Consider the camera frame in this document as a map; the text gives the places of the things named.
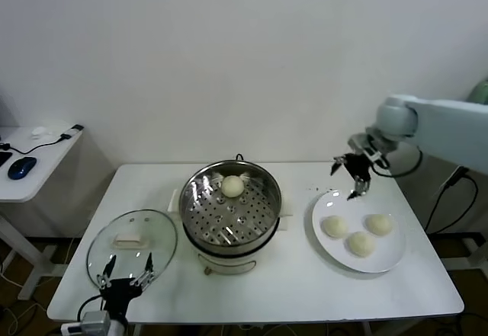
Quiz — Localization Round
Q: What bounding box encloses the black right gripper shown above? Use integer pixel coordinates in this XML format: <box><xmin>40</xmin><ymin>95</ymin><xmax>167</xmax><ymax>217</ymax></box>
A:
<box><xmin>329</xmin><ymin>152</ymin><xmax>373</xmax><ymax>200</ymax></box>

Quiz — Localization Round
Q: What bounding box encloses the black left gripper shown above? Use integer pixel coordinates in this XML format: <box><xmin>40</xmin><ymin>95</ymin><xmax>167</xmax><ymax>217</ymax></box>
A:
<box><xmin>97</xmin><ymin>252</ymin><xmax>156</xmax><ymax>316</ymax></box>

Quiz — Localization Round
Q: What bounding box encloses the round glass pot lid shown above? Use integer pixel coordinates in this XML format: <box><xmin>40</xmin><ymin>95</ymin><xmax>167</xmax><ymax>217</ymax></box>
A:
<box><xmin>85</xmin><ymin>209</ymin><xmax>178</xmax><ymax>290</ymax></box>

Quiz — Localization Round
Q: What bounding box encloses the white steamed baozi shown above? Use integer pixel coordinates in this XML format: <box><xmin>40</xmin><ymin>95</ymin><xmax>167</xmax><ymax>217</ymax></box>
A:
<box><xmin>221</xmin><ymin>174</ymin><xmax>245</xmax><ymax>199</ymax></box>
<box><xmin>364</xmin><ymin>213</ymin><xmax>394</xmax><ymax>237</ymax></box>
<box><xmin>345</xmin><ymin>232</ymin><xmax>377</xmax><ymax>257</ymax></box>
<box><xmin>322</xmin><ymin>216</ymin><xmax>349</xmax><ymax>239</ymax></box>

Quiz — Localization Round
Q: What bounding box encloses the stainless steel steamer pot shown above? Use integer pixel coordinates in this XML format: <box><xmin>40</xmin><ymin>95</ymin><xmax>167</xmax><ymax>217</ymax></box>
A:
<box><xmin>169</xmin><ymin>189</ymin><xmax>297</xmax><ymax>276</ymax></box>

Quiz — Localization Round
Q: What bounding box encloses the perforated steel steamer basket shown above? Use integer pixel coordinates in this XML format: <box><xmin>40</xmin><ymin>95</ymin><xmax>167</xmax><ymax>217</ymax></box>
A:
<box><xmin>179</xmin><ymin>160</ymin><xmax>284</xmax><ymax>257</ymax></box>

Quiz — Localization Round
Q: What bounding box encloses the large white plate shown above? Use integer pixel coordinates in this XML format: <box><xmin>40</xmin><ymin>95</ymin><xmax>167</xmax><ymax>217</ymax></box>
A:
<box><xmin>311</xmin><ymin>189</ymin><xmax>406</xmax><ymax>274</ymax></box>

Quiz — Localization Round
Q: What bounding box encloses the white side desk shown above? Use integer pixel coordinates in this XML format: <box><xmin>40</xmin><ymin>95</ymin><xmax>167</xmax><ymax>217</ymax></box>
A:
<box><xmin>0</xmin><ymin>124</ymin><xmax>87</xmax><ymax>301</ymax></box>

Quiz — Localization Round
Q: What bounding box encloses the blue computer mouse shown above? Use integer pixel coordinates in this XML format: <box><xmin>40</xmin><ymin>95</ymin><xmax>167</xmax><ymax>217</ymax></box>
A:
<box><xmin>8</xmin><ymin>156</ymin><xmax>38</xmax><ymax>180</ymax></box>

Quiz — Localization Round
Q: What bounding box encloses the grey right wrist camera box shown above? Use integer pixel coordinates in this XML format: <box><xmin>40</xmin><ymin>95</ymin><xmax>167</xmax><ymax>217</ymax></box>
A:
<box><xmin>348</xmin><ymin>132</ymin><xmax>392</xmax><ymax>169</ymax></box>

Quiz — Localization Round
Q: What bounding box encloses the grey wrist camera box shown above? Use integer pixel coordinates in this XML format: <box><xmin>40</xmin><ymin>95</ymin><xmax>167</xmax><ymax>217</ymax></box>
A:
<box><xmin>348</xmin><ymin>132</ymin><xmax>392</xmax><ymax>169</ymax></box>
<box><xmin>60</xmin><ymin>310</ymin><xmax>111</xmax><ymax>336</ymax></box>

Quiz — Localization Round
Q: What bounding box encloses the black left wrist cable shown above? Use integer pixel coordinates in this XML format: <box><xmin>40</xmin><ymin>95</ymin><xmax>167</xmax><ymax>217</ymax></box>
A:
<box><xmin>77</xmin><ymin>293</ymin><xmax>104</xmax><ymax>324</ymax></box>

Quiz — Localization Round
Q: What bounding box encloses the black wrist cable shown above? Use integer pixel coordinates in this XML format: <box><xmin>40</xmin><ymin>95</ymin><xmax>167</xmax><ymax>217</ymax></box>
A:
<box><xmin>77</xmin><ymin>293</ymin><xmax>104</xmax><ymax>324</ymax></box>
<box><xmin>371</xmin><ymin>147</ymin><xmax>424</xmax><ymax>179</ymax></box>

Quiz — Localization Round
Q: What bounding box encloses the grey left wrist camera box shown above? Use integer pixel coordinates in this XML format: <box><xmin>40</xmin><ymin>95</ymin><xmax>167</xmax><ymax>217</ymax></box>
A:
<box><xmin>60</xmin><ymin>310</ymin><xmax>111</xmax><ymax>336</ymax></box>

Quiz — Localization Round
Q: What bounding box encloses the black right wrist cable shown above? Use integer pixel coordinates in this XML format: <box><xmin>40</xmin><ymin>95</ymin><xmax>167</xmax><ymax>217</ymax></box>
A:
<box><xmin>371</xmin><ymin>147</ymin><xmax>424</xmax><ymax>179</ymax></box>

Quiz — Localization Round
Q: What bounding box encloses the black cable with power brick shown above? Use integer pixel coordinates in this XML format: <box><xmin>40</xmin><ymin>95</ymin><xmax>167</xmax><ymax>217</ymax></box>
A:
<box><xmin>425</xmin><ymin>165</ymin><xmax>480</xmax><ymax>236</ymax></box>

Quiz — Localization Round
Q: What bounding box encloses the black cable with adapter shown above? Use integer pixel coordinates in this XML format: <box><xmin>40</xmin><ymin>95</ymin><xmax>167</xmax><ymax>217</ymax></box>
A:
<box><xmin>0</xmin><ymin>123</ymin><xmax>85</xmax><ymax>155</ymax></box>

